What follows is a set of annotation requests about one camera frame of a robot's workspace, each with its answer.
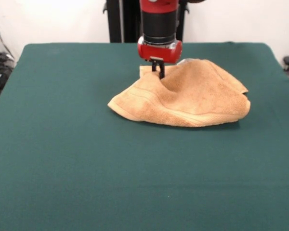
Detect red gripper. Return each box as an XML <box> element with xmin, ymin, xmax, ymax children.
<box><xmin>137</xmin><ymin>36</ymin><xmax>183</xmax><ymax>79</ymax></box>

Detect orange terry towel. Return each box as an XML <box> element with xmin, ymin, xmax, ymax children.
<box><xmin>107</xmin><ymin>58</ymin><xmax>251</xmax><ymax>128</ymax></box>

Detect dark green table cloth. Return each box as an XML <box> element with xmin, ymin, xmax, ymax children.
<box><xmin>0</xmin><ymin>42</ymin><xmax>289</xmax><ymax>231</ymax></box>

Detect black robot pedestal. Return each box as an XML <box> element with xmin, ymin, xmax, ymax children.
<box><xmin>102</xmin><ymin>0</ymin><xmax>190</xmax><ymax>43</ymax></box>

